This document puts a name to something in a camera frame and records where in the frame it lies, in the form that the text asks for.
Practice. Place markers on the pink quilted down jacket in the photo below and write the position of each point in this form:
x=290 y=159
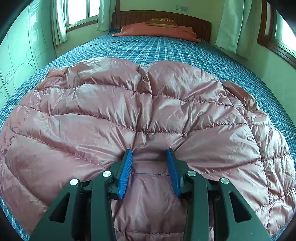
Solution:
x=143 y=143

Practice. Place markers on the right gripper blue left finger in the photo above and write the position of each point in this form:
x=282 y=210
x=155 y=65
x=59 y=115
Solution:
x=82 y=210

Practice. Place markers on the left window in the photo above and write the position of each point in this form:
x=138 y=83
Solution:
x=80 y=13

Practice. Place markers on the green curtain right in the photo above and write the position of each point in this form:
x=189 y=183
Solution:
x=237 y=28

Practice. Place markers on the orange red pillow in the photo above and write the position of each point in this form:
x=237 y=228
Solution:
x=142 y=29

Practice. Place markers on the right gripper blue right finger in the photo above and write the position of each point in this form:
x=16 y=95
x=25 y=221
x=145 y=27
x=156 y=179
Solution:
x=213 y=202

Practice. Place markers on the green curtain far left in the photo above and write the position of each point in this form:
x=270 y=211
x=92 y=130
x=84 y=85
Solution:
x=58 y=23

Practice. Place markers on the green curtain beside headboard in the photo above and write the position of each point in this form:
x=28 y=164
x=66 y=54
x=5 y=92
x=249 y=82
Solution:
x=106 y=9

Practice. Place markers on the small brown embroidered cushion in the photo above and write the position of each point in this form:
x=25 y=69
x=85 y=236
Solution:
x=161 y=22

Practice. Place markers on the right window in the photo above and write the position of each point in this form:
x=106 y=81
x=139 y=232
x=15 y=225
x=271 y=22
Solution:
x=275 y=34

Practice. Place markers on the wall power socket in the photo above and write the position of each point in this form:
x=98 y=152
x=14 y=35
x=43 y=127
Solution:
x=181 y=8

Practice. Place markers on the window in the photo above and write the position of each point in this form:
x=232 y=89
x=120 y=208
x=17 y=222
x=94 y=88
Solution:
x=80 y=13
x=275 y=34

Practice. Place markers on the blue plaid bed sheet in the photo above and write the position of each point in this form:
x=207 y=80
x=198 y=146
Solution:
x=161 y=51

